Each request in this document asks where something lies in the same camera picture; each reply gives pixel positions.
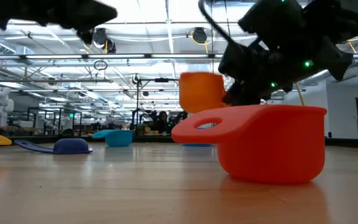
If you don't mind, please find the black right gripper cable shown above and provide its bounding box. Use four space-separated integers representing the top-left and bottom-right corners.
198 0 241 47

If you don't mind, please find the white humanoid robot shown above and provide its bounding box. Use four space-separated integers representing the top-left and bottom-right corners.
0 86 15 128

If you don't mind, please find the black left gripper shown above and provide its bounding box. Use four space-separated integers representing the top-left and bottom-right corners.
39 0 118 45

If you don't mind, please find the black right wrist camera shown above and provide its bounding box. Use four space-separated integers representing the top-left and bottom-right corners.
237 0 306 52

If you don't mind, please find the black ceiling cable reel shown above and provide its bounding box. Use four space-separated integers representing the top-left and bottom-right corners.
92 27 108 48
193 27 208 44

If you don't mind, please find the teal measuring cup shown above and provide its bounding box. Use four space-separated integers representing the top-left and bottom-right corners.
91 129 134 147

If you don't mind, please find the orange measuring cup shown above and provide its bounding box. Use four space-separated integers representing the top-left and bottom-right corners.
178 72 229 114

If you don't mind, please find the navy measuring cup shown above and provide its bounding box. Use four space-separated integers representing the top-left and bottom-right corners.
14 138 93 155

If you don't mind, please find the person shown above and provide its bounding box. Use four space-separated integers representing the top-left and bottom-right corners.
154 111 172 134

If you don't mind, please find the yellow hanging cable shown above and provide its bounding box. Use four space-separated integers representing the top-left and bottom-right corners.
294 81 306 106

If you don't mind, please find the black background rig frame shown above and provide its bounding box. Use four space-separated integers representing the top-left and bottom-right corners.
135 77 180 136

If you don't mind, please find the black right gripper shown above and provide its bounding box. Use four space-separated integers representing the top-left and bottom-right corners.
218 36 354 106

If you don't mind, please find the red-orange measuring cup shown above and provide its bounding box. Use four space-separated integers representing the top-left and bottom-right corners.
171 104 328 185

